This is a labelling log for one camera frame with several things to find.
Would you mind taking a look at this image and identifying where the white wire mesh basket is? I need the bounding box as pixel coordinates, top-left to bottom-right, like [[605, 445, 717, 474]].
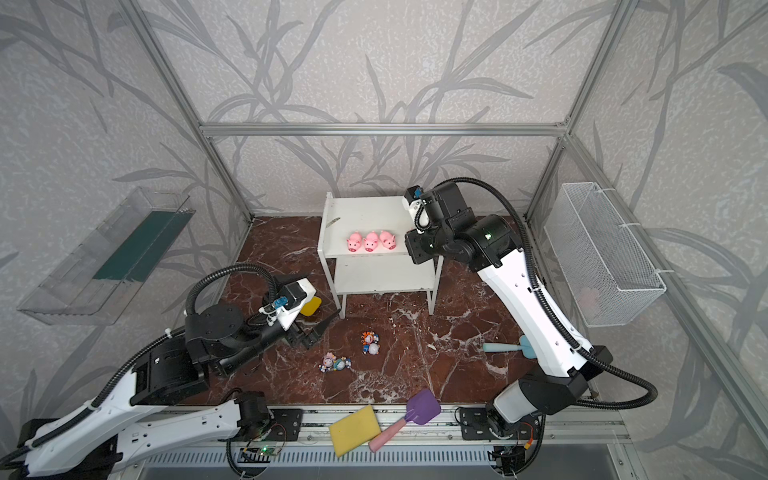
[[544, 182, 666, 327]]

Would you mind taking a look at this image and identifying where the pink toy in basket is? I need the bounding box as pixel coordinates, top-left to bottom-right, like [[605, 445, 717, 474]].
[[577, 287, 601, 321]]

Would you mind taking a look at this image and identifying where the white two-tier shelf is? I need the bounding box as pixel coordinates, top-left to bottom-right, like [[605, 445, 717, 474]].
[[317, 193, 443, 316]]

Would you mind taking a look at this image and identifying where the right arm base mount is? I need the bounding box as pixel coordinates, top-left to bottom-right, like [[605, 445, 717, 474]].
[[454, 407, 541, 443]]

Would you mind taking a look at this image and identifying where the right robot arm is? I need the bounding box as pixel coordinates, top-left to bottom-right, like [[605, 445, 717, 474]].
[[403, 177, 658, 424]]

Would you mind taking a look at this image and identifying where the pink pig toy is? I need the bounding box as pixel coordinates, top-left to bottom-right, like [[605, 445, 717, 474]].
[[363, 231, 380, 252], [379, 231, 397, 250], [346, 232, 363, 253]]

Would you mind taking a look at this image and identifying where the clear plastic wall bin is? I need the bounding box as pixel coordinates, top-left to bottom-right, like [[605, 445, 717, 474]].
[[18, 187, 196, 326]]

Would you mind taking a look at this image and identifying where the green circuit board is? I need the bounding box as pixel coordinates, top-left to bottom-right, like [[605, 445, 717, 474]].
[[241, 445, 283, 463]]

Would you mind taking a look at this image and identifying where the yellow toy shovel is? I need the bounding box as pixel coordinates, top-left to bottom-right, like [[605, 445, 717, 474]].
[[300, 296, 322, 317]]

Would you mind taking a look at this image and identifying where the pink hooded Doraemon figure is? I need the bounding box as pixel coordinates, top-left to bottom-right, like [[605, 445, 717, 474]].
[[319, 352, 337, 373]]

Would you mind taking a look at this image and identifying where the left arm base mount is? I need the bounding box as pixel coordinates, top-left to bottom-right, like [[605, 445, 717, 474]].
[[234, 392, 304, 442]]

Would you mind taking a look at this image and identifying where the light blue toy shovel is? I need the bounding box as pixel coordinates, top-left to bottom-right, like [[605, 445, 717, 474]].
[[482, 335, 537, 360]]

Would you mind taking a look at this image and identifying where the teal Doraemon figure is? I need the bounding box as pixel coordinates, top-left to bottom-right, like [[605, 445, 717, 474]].
[[333, 357, 351, 371]]

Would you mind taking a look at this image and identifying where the purple pink toy shovel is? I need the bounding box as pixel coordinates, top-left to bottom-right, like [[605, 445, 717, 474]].
[[369, 388, 441, 453]]

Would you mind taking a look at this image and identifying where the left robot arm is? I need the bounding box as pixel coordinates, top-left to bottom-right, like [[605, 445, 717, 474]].
[[1, 263, 340, 479]]

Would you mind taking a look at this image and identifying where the yellow sponge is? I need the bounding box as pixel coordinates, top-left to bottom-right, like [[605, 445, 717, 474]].
[[329, 405, 381, 458]]

